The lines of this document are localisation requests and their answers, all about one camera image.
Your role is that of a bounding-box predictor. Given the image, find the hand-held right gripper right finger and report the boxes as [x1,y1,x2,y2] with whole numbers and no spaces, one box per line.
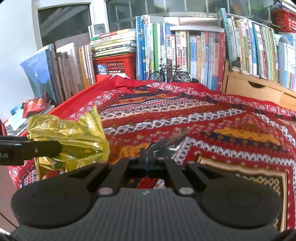
[147,148,222,197]

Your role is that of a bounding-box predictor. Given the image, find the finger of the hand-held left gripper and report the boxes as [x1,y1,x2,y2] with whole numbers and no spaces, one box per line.
[0,136,29,142]
[23,140,62,160]

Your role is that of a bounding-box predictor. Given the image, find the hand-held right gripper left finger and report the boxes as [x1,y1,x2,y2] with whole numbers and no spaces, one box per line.
[69,149,147,197]

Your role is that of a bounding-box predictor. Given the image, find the silver wrapper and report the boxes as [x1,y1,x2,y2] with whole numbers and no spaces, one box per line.
[148,128,190,153]

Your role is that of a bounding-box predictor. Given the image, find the large gold foil bag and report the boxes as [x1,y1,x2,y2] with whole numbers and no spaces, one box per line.
[26,105,110,181]

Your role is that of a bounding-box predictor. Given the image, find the stack of flat magazines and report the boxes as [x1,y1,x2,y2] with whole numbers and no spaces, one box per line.
[3,104,56,137]

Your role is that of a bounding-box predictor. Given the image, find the patterned red tablecloth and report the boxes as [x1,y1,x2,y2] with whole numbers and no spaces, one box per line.
[9,82,296,232]

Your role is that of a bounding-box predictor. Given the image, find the large blue hardcover book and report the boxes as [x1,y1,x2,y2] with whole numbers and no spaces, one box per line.
[20,45,58,105]

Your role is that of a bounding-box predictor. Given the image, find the row of pale-spined books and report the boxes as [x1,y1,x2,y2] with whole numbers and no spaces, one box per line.
[50,43,96,105]

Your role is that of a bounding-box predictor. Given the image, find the black model bicycle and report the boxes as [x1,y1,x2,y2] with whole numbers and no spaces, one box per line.
[148,64,192,82]

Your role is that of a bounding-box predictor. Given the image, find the blue picture card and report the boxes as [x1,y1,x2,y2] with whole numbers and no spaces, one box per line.
[96,64,109,75]

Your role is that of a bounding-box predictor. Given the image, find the red plastic crate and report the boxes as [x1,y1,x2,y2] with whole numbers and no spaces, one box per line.
[92,52,137,80]

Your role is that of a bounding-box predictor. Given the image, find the stack of flat books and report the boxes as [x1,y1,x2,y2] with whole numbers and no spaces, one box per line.
[89,29,137,58]

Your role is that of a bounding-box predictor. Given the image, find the wooden drawer organizer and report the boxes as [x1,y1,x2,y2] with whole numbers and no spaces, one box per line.
[222,58,296,109]

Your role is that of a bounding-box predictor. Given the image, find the black-haired small figurine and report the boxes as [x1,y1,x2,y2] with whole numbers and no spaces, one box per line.
[231,57,243,73]

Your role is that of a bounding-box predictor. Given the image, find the small grey box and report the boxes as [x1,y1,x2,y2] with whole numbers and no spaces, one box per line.
[88,23,109,36]

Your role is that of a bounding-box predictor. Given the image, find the silver grey flat box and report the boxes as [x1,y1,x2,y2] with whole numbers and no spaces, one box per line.
[178,16,221,29]

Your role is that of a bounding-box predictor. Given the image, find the row of slim colourful books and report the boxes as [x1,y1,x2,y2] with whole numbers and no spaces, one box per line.
[218,8,296,91]

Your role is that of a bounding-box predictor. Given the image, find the grey file holder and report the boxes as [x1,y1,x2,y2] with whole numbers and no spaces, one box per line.
[277,34,296,84]

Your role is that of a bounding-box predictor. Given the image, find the red mesh basket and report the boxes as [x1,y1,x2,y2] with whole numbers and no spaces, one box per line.
[272,3,296,33]

